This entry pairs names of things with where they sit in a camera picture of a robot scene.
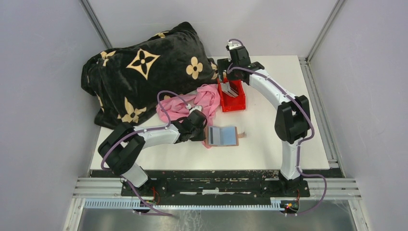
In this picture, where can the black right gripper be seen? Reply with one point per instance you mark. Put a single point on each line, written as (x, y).
(224, 64)

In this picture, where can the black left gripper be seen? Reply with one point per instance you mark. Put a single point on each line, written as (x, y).
(201, 137)

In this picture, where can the red plastic bin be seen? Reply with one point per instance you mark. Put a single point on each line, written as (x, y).
(230, 104)

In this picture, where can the tan leather card holder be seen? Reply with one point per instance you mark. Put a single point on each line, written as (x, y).
(223, 136)

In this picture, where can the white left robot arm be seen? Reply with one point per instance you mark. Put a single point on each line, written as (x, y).
(120, 150)

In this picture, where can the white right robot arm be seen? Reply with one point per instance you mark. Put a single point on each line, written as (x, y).
(292, 121)

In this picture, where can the stack of credit cards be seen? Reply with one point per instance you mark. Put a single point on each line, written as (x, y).
(230, 89)

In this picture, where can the pink cloth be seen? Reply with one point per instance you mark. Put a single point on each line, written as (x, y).
(172, 106)

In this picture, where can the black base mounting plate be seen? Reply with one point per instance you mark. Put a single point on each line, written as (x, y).
(222, 199)

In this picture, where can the black floral blanket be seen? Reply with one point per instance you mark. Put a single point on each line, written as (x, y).
(129, 81)

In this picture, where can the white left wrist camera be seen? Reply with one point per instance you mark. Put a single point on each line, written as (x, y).
(196, 108)

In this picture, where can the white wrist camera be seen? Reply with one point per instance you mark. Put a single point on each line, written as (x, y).
(232, 45)
(196, 108)

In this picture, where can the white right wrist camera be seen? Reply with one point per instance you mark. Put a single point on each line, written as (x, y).
(232, 45)

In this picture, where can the aluminium frame rails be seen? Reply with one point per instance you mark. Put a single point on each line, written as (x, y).
(311, 188)

